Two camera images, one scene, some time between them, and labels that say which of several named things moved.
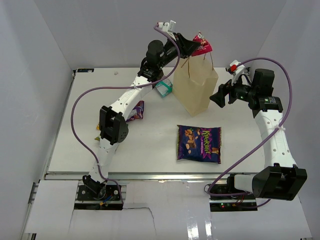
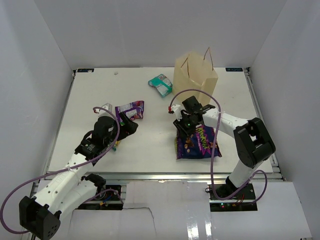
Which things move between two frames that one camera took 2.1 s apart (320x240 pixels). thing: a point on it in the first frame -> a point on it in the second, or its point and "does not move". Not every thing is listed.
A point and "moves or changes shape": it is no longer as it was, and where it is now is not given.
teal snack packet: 164,87 does not move
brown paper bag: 194,80 does not move
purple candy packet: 137,111 does not move
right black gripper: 219,98 -> 179,126
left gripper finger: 187,47 -> 127,126
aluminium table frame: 155,124 does not move
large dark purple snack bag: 200,144 moves or changes shape
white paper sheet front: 156,210 does not move
